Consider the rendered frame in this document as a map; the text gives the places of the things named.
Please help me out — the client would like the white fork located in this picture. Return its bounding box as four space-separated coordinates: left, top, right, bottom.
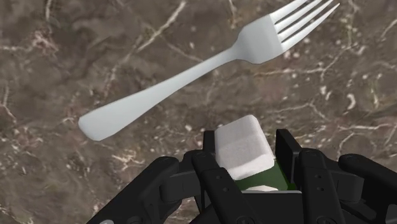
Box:
78 0 340 142

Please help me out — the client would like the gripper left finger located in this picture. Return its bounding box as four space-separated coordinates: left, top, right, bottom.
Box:
87 130 260 224

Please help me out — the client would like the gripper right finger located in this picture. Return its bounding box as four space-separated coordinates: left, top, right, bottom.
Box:
275 129 397 224

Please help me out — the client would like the white and green block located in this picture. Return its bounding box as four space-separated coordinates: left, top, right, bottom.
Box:
214 115 295 192

